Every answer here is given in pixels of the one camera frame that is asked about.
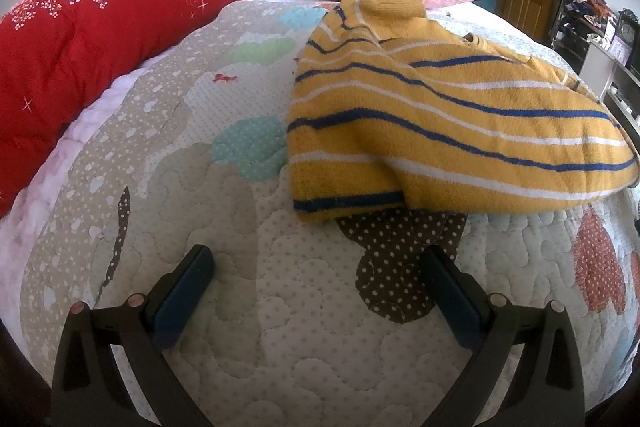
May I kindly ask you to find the small desk clock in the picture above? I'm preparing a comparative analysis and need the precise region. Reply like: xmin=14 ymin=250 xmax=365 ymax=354
xmin=615 ymin=9 xmax=639 ymax=46

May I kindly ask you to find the red floral duvet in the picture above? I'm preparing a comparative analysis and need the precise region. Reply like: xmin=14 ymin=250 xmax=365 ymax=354
xmin=1 ymin=0 xmax=239 ymax=212

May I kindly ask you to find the heart patterned quilted bedspread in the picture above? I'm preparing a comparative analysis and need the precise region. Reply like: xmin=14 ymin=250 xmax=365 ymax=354
xmin=21 ymin=1 xmax=639 ymax=426

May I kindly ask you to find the yellow striped knit sweater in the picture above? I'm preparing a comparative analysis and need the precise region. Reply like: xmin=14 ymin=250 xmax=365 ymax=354
xmin=286 ymin=0 xmax=639 ymax=220

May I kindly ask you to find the white tv cabinet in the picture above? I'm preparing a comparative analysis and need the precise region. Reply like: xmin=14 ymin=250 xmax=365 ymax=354
xmin=579 ymin=42 xmax=639 ymax=138

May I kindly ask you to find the cluttered black shoe rack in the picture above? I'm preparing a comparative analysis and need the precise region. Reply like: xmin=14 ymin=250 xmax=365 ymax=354
xmin=547 ymin=0 xmax=614 ymax=68

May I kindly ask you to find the black television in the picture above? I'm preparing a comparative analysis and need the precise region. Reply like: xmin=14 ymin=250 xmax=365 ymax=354
xmin=626 ymin=37 xmax=640 ymax=79

